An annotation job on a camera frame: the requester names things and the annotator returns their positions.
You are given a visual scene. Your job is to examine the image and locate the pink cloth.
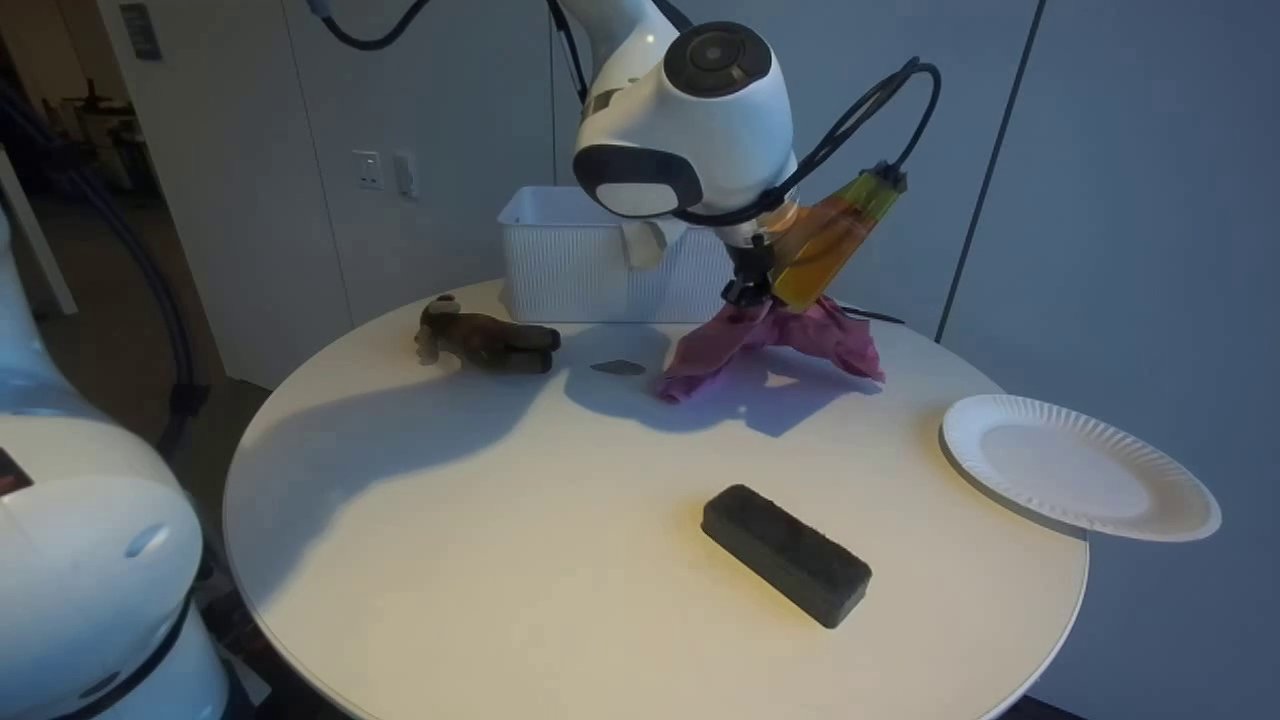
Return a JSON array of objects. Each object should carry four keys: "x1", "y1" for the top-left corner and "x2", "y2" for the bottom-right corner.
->
[{"x1": 647, "y1": 293, "x2": 886, "y2": 407}]

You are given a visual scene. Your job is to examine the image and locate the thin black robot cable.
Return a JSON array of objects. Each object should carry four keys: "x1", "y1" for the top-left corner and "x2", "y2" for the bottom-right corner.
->
[{"x1": 668, "y1": 54, "x2": 946, "y2": 234}]

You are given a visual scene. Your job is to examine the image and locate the white plastic storage bin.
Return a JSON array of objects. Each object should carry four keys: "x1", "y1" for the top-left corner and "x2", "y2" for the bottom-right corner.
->
[{"x1": 497, "y1": 181, "x2": 741, "y2": 327}]

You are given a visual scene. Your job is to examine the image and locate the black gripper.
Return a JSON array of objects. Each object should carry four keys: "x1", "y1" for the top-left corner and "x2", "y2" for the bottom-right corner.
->
[{"x1": 719, "y1": 234, "x2": 803, "y2": 311}]

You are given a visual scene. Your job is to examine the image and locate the white wall outlet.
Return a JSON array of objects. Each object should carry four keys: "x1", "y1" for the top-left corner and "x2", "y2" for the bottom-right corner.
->
[
  {"x1": 383, "y1": 147, "x2": 424, "y2": 205},
  {"x1": 348, "y1": 144, "x2": 386, "y2": 196}
]

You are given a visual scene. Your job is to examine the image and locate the brown plush toy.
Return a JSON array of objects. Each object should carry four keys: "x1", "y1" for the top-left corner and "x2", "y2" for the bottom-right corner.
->
[{"x1": 412, "y1": 293, "x2": 564, "y2": 382}]

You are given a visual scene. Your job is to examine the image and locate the black rectangular block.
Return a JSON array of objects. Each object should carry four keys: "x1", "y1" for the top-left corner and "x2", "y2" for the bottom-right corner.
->
[{"x1": 701, "y1": 482, "x2": 878, "y2": 631}]

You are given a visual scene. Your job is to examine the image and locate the thick black robot hose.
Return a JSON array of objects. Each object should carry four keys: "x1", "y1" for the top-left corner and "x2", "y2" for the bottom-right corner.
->
[{"x1": 0, "y1": 75, "x2": 206, "y2": 461}]

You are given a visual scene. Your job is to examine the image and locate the white paper plate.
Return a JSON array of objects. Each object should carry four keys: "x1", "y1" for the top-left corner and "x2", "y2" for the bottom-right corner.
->
[{"x1": 940, "y1": 391, "x2": 1224, "y2": 549}]

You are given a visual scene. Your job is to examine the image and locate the yellow wrist camera board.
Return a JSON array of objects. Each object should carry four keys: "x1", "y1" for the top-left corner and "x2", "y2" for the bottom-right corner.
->
[{"x1": 765, "y1": 164, "x2": 913, "y2": 316}]

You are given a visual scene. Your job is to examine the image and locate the beige cloth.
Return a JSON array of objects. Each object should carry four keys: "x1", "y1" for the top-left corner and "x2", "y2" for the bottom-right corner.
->
[{"x1": 614, "y1": 215, "x2": 693, "y2": 282}]

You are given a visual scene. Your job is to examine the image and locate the grey wall switch panel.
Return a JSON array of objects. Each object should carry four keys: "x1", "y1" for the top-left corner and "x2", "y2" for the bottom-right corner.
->
[{"x1": 117, "y1": 0, "x2": 169, "y2": 65}]

